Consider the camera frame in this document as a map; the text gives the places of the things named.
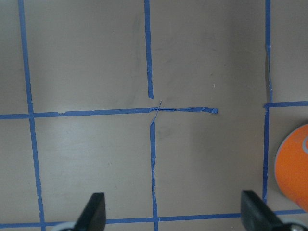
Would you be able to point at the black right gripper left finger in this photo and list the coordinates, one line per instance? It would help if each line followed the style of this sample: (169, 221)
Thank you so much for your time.
(93, 216)

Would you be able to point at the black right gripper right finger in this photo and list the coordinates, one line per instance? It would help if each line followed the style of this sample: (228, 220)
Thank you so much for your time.
(257, 216)

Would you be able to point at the orange can with grey lid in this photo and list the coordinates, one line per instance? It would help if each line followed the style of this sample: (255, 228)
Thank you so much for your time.
(291, 167)

